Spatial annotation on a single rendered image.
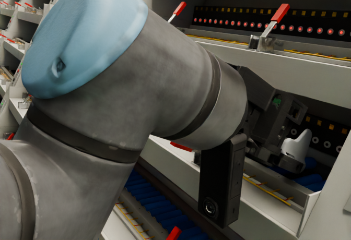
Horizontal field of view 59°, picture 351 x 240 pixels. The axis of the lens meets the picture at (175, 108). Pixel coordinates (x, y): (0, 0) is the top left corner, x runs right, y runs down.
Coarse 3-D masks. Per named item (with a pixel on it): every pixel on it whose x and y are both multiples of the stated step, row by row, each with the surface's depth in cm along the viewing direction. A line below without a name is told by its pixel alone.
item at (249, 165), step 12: (252, 168) 45; (264, 168) 44; (264, 180) 43; (276, 180) 41; (288, 180) 41; (288, 192) 40; (300, 192) 39; (312, 192) 39; (288, 204) 38; (300, 204) 39
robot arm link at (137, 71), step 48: (96, 0) 18; (48, 48) 20; (96, 48) 18; (144, 48) 20; (192, 48) 24; (48, 96) 19; (96, 96) 19; (144, 96) 21; (192, 96) 23; (144, 144) 23
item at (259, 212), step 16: (160, 144) 54; (160, 160) 53; (176, 160) 50; (192, 160) 49; (320, 160) 50; (176, 176) 50; (192, 176) 47; (192, 192) 47; (256, 192) 42; (320, 192) 33; (240, 208) 39; (256, 208) 38; (272, 208) 38; (288, 208) 39; (304, 208) 32; (240, 224) 39; (256, 224) 37; (272, 224) 35; (288, 224) 35; (304, 224) 33
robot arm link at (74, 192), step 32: (32, 128) 20; (64, 128) 20; (32, 160) 18; (64, 160) 20; (96, 160) 20; (128, 160) 22; (64, 192) 19; (96, 192) 21; (64, 224) 19; (96, 224) 22
